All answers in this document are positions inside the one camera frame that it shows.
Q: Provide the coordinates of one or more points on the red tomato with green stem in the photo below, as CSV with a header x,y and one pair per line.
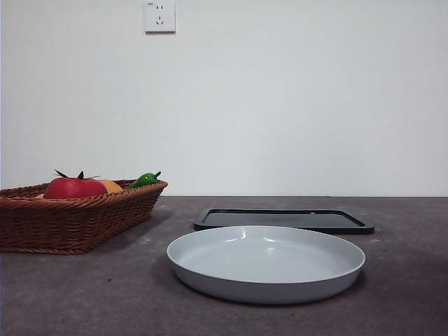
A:
x,y
75,189

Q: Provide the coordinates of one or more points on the green pepper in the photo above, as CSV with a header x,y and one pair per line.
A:
x,y
143,181

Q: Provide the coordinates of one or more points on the dark rectangular tray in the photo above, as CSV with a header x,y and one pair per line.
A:
x,y
301,220

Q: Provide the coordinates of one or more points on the pale grey round plate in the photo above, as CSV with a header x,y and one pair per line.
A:
x,y
266,269

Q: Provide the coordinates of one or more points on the orange round fruit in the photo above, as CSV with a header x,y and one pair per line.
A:
x,y
113,186

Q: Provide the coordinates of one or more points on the brown wicker basket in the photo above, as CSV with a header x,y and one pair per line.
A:
x,y
70,224

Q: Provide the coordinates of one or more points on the white wall socket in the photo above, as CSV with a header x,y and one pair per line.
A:
x,y
160,17

